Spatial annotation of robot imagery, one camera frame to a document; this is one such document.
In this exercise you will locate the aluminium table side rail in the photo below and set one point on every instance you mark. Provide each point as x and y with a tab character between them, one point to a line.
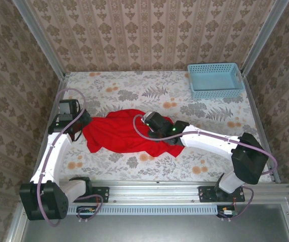
58	95
260	126

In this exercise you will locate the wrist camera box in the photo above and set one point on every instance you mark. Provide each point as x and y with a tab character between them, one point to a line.
67	107
148	117

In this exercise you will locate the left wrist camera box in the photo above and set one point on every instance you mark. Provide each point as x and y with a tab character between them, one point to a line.
67	107

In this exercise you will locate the light blue plastic basket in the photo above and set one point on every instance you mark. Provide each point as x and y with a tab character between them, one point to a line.
215	80

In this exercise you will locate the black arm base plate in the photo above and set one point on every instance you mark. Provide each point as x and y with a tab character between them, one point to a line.
104	194
206	194

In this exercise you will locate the small electronics board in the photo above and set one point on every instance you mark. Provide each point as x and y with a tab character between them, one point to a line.
87	210
227	212

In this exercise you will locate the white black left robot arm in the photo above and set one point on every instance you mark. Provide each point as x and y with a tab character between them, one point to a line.
51	156

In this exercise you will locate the aluminium frame post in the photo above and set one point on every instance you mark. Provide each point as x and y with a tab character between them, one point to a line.
263	37
46	48

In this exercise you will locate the red t-shirt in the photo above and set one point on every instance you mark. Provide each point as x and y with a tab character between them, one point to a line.
116	133

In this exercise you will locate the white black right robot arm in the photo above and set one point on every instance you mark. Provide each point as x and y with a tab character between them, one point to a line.
204	138

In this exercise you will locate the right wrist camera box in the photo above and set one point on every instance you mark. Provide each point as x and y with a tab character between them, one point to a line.
148	117

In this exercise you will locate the floral patterned table cover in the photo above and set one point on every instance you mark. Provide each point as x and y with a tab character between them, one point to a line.
159	166

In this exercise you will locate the grey sheet metal panel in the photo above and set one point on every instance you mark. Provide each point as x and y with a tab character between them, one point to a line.
159	229

